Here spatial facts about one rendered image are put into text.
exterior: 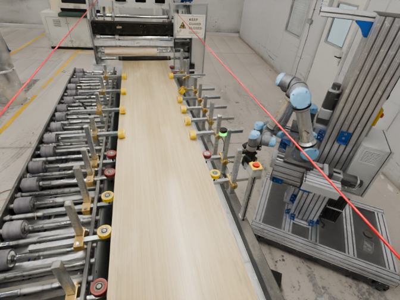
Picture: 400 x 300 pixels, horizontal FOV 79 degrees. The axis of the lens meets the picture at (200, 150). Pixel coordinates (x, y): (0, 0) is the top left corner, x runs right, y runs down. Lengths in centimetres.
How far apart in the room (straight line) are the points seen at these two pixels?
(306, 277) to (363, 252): 57
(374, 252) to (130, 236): 220
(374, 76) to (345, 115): 30
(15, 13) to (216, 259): 1124
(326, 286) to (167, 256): 166
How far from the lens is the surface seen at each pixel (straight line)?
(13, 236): 192
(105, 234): 159
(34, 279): 181
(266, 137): 178
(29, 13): 1162
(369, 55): 191
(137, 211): 166
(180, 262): 145
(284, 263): 265
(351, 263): 265
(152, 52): 423
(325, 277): 274
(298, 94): 158
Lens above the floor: 218
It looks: 37 degrees down
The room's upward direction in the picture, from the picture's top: 5 degrees clockwise
